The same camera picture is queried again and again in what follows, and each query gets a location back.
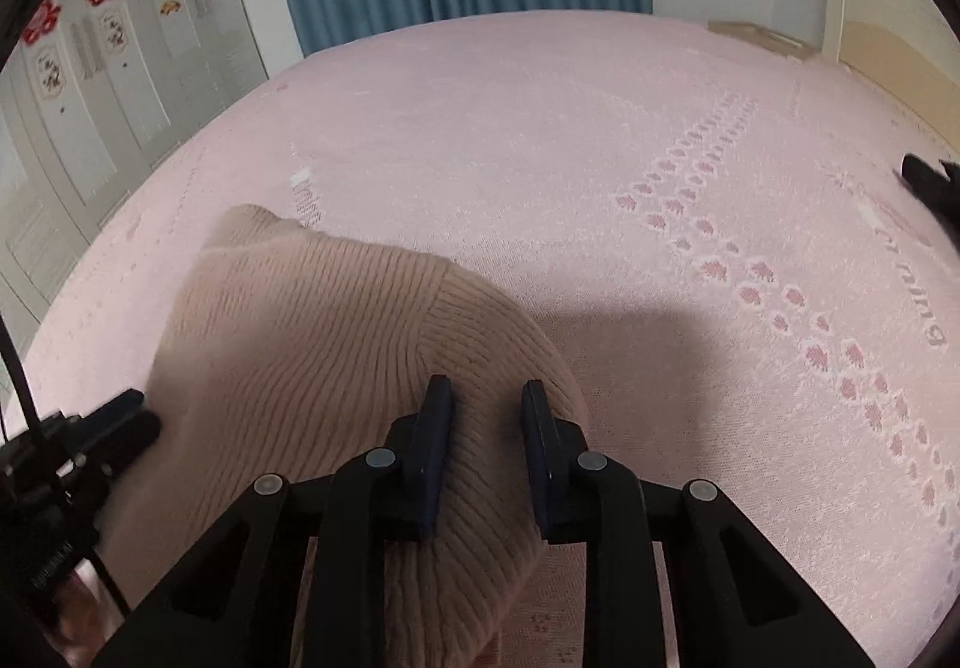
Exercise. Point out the wooden bedside table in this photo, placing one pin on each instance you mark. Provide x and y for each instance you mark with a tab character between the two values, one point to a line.
769	40

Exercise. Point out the black garment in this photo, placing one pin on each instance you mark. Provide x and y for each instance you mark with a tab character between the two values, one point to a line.
939	191

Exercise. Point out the person's left hand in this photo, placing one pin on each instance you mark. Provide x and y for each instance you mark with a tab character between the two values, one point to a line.
87	617

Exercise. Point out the beige wooden headboard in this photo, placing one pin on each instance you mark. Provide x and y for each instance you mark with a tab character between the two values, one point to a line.
904	46

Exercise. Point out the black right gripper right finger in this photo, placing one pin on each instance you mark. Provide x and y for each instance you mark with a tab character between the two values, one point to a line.
674	576

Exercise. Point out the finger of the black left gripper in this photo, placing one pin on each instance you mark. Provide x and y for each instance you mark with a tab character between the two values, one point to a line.
114	412
124	444

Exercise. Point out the beige ribbed knit sweater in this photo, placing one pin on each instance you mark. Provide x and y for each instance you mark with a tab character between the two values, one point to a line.
291	351

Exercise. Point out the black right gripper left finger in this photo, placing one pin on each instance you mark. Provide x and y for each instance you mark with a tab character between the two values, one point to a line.
295	573

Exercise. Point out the pink patterned bed sheet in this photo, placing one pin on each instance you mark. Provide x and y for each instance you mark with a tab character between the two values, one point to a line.
715	238

